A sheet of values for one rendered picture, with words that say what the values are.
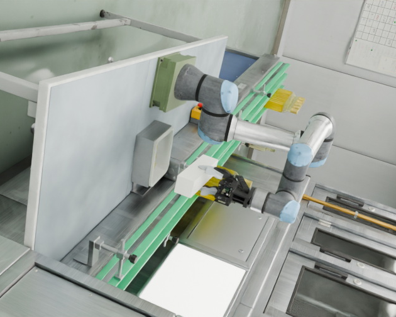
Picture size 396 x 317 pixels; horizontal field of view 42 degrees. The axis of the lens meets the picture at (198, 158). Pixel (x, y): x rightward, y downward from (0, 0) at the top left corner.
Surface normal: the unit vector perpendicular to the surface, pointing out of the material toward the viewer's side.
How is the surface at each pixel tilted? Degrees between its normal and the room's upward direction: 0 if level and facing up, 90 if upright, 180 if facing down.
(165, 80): 90
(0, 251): 90
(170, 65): 90
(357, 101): 90
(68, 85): 0
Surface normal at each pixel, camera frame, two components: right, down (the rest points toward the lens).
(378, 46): -0.38, 0.42
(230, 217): 0.15, -0.85
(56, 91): 0.91, 0.32
